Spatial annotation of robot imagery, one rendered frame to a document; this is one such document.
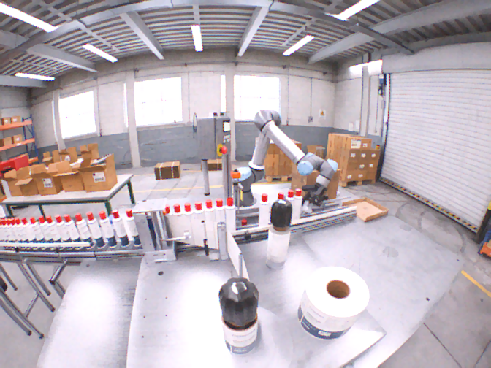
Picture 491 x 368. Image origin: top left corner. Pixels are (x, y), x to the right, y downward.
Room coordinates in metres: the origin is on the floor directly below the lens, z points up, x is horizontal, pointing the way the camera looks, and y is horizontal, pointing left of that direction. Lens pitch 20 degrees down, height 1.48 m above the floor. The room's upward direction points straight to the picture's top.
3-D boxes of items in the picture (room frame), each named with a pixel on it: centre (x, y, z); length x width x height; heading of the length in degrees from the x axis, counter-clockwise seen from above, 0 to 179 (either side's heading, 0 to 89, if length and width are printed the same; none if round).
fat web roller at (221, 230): (0.64, 0.10, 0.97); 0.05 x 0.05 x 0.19
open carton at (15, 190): (1.46, 3.44, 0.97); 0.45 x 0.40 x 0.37; 12
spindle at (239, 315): (0.24, 0.01, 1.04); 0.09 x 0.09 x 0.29
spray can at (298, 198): (0.96, -0.30, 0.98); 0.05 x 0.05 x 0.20
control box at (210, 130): (0.92, 0.15, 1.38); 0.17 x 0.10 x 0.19; 162
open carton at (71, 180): (1.74, 2.13, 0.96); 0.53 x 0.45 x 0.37; 12
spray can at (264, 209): (0.90, -0.10, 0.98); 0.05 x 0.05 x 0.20
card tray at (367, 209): (1.15, -0.94, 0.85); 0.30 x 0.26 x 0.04; 107
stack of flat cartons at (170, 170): (4.57, 2.03, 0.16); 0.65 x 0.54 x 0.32; 105
